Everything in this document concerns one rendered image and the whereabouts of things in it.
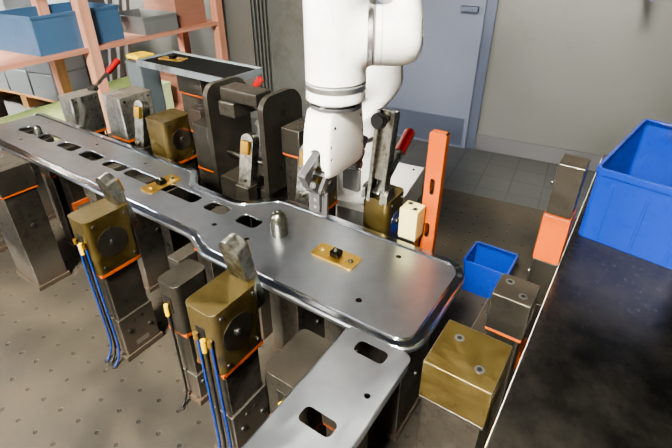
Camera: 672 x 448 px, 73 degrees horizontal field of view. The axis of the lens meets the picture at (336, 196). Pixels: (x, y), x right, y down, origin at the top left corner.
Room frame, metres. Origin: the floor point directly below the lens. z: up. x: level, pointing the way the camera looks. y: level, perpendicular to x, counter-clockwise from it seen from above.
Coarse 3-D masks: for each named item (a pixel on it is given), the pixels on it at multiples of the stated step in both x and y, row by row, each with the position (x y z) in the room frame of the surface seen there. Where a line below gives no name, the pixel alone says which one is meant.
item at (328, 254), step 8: (320, 248) 0.65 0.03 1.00; (328, 248) 0.65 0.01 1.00; (320, 256) 0.63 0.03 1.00; (328, 256) 0.63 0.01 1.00; (336, 256) 0.62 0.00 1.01; (344, 256) 0.63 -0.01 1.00; (352, 256) 0.63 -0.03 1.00; (336, 264) 0.61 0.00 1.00; (344, 264) 0.60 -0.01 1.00; (352, 264) 0.60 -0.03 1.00
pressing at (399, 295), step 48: (0, 144) 1.12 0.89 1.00; (48, 144) 1.11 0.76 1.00; (96, 192) 0.87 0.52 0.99; (144, 192) 0.85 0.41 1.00; (192, 192) 0.86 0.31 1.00; (192, 240) 0.69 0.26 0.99; (288, 240) 0.68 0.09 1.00; (336, 240) 0.68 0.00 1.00; (384, 240) 0.68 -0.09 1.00; (288, 288) 0.55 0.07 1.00; (336, 288) 0.55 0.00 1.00; (384, 288) 0.55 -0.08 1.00; (432, 288) 0.55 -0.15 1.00; (384, 336) 0.45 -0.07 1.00
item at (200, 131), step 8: (200, 120) 1.08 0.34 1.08; (200, 128) 1.04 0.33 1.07; (200, 136) 1.04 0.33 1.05; (200, 144) 1.04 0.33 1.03; (208, 144) 1.03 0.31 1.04; (200, 152) 1.05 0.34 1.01; (208, 152) 1.03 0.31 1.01; (200, 160) 1.05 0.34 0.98; (208, 160) 1.03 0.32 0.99; (208, 168) 1.03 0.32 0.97; (208, 176) 1.05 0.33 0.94; (216, 176) 1.03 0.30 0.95; (208, 184) 1.05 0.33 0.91; (216, 184) 1.04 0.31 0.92; (208, 208) 1.06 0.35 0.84
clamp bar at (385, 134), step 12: (384, 108) 0.77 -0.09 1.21; (372, 120) 0.74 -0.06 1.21; (384, 120) 0.73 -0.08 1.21; (396, 120) 0.75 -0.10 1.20; (384, 132) 0.76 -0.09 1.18; (396, 132) 0.76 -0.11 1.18; (384, 144) 0.76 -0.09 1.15; (372, 156) 0.75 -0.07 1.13; (384, 156) 0.75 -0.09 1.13; (372, 168) 0.75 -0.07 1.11; (384, 168) 0.74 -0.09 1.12; (372, 180) 0.75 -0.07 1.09; (384, 180) 0.73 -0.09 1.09
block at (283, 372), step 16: (304, 336) 0.47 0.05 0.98; (320, 336) 0.47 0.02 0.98; (288, 352) 0.44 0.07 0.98; (304, 352) 0.44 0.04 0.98; (320, 352) 0.44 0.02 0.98; (272, 368) 0.41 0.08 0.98; (288, 368) 0.41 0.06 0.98; (304, 368) 0.41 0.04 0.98; (272, 384) 0.40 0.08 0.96; (288, 384) 0.39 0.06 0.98; (272, 400) 0.41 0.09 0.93; (304, 416) 0.38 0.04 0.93; (320, 416) 0.40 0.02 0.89; (320, 432) 0.41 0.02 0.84
